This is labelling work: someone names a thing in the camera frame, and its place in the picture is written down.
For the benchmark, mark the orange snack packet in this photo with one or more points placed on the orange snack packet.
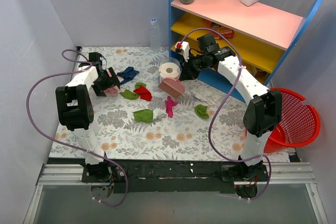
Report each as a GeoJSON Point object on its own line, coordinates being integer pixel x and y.
{"type": "Point", "coordinates": [217, 29]}

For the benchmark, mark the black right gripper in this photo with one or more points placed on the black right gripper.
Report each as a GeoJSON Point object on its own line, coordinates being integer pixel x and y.
{"type": "Point", "coordinates": [189, 67]}

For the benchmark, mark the aluminium frame rail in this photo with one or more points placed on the aluminium frame rail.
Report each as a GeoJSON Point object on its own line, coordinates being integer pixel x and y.
{"type": "Point", "coordinates": [280, 173]}

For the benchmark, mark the pink hand brush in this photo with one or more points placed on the pink hand brush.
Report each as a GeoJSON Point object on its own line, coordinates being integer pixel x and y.
{"type": "Point", "coordinates": [172, 87]}

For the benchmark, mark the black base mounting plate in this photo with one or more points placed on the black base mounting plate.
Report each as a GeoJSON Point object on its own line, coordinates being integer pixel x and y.
{"type": "Point", "coordinates": [141, 176]}

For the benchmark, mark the red mesh waste basket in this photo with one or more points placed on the red mesh waste basket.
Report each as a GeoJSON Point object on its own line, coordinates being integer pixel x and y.
{"type": "Point", "coordinates": [299, 126]}

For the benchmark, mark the dark blue paper scrap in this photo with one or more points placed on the dark blue paper scrap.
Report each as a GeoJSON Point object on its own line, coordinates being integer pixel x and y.
{"type": "Point", "coordinates": [127, 75]}

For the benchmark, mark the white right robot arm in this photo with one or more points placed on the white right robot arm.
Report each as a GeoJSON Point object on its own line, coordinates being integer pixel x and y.
{"type": "Point", "coordinates": [264, 107]}

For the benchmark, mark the magenta paper scrap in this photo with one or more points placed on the magenta paper scrap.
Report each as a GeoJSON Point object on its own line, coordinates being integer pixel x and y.
{"type": "Point", "coordinates": [169, 104]}

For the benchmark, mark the blue yellow pink shelf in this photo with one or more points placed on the blue yellow pink shelf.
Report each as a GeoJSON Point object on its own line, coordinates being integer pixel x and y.
{"type": "Point", "coordinates": [263, 35]}

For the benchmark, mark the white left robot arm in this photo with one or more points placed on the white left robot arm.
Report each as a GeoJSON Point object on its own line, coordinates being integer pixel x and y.
{"type": "Point", "coordinates": [75, 110]}

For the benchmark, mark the pink dustpan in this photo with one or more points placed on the pink dustpan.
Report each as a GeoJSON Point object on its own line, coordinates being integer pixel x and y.
{"type": "Point", "coordinates": [113, 91]}

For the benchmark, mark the white toilet paper roll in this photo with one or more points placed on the white toilet paper roll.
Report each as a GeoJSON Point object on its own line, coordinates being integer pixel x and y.
{"type": "Point", "coordinates": [169, 69]}

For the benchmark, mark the clear plastic water bottle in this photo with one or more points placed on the clear plastic water bottle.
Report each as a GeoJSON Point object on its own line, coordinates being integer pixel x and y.
{"type": "Point", "coordinates": [155, 39]}

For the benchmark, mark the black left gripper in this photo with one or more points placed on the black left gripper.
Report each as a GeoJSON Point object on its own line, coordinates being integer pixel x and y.
{"type": "Point", "coordinates": [105, 83]}

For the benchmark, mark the grey crumpled paper scrap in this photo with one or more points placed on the grey crumpled paper scrap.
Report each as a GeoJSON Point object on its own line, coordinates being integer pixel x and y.
{"type": "Point", "coordinates": [159, 117]}

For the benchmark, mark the small green paper scrap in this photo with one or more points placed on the small green paper scrap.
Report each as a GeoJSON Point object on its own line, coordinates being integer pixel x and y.
{"type": "Point", "coordinates": [140, 84]}

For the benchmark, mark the red paper scrap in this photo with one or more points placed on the red paper scrap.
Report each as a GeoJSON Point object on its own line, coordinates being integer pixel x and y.
{"type": "Point", "coordinates": [144, 93]}

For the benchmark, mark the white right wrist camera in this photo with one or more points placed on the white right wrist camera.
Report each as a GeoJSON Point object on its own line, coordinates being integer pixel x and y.
{"type": "Point", "coordinates": [183, 49]}

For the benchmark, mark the brown box lower shelf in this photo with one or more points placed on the brown box lower shelf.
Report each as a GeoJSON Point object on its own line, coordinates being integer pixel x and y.
{"type": "Point", "coordinates": [258, 72]}

